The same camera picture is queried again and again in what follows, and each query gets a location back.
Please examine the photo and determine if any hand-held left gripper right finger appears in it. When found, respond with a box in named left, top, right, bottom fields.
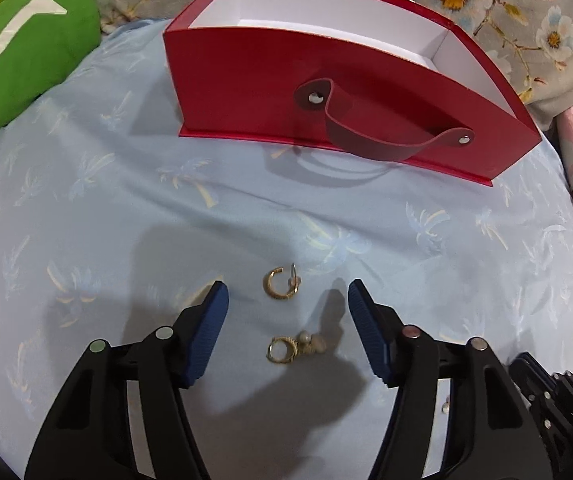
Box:
left=347, top=280, right=552, bottom=480

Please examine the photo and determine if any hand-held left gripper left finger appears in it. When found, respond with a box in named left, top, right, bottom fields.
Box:
left=24, top=280, right=230, bottom=480

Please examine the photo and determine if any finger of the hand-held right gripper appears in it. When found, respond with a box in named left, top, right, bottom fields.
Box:
left=509, top=352, right=564, bottom=411

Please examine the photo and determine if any gold hoop earring with pearls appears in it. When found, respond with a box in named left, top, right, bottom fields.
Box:
left=266, top=330, right=328, bottom=365

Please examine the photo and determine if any plain gold hoop earring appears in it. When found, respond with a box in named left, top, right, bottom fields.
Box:
left=265, top=262, right=301, bottom=302

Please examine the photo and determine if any red box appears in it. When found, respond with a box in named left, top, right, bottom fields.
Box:
left=162, top=0, right=542, bottom=188

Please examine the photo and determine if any light blue printed bedsheet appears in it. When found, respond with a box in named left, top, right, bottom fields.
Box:
left=0, top=17, right=573, bottom=480

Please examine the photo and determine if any green round pillow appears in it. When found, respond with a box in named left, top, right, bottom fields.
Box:
left=0, top=0, right=102, bottom=141

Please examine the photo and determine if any grey floral blanket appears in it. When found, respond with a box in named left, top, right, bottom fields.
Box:
left=16, top=0, right=573, bottom=131

